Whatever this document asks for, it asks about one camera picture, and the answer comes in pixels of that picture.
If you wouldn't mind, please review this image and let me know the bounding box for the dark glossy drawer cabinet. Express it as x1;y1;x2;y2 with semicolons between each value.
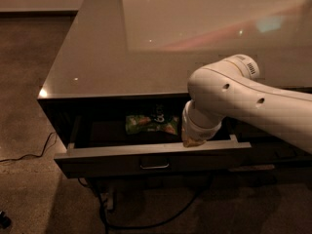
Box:
36;0;312;213

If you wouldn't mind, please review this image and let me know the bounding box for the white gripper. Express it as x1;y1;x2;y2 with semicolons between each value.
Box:
182;100;222;147

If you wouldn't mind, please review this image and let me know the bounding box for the thin black floor cable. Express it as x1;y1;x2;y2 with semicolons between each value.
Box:
0;131;59;164

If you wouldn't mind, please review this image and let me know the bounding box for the small black floor object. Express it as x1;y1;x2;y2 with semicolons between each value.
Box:
0;211;11;229

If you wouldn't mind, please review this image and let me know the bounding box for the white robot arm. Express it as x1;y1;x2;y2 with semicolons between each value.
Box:
182;55;312;153

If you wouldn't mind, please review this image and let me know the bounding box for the thick black floor cable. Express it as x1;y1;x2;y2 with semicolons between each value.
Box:
76;175;215;234

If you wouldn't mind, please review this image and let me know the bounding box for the green snack bag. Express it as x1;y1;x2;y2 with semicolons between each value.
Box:
125;115;179;136

